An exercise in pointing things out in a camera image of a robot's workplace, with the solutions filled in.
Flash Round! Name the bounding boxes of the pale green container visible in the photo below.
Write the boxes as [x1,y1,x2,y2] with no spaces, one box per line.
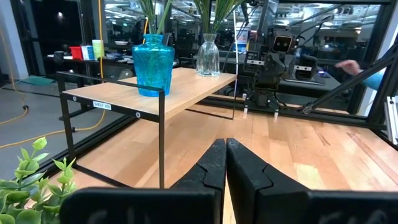
[91,39,105,60]

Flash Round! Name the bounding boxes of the person's hand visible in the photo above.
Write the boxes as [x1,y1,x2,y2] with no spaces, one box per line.
[335,59,361,77]

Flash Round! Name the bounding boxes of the teal glass vase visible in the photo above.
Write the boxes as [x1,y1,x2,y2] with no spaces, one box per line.
[131,33,175,97]

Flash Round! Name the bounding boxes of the white hanging cable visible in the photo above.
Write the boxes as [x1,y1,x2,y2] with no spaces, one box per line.
[232,9,239,103]

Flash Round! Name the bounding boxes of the blue and white box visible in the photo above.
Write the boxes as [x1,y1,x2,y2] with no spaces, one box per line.
[81,45,95,61]

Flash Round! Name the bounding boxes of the black cup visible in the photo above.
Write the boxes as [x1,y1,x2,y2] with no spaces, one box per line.
[53,50,65,65]

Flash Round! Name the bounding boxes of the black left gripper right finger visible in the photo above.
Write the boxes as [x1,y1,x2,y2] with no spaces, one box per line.
[226,138,398,224]

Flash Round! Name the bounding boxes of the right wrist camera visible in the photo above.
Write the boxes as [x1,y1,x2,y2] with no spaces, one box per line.
[272,35,294,54]

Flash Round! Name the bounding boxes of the wooden shelf black frame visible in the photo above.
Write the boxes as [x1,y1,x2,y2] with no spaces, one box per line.
[56,67,239,190]

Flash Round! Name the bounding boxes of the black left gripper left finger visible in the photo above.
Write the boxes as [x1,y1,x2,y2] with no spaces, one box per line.
[58,138,227,224]

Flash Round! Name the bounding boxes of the yellow cable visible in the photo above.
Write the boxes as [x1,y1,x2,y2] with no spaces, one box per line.
[0,0,108,149]

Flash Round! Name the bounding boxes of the small-leaf plant white pot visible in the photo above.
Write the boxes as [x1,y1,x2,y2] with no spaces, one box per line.
[0,136,78,224]

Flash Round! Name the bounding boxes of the green floor mat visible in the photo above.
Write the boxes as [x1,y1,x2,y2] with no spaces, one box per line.
[18,76,57,87]

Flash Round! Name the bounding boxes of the red box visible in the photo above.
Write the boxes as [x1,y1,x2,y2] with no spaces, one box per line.
[68,45,83,60]

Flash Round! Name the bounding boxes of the clear glass vase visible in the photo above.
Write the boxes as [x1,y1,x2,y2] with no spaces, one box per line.
[195,33,221,77]

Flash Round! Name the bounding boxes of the black metal rig frame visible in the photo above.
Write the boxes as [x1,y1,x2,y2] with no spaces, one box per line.
[37,0,398,181]

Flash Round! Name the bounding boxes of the bundle of green flower stems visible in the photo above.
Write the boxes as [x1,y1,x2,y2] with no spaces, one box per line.
[138,0,156,35]

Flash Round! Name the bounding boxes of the silver aluminium bar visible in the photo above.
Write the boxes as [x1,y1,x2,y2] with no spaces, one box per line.
[384,95,398,146]

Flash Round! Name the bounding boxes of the blue flower bunch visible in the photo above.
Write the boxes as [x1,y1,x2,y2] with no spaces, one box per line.
[201,0,234,35]

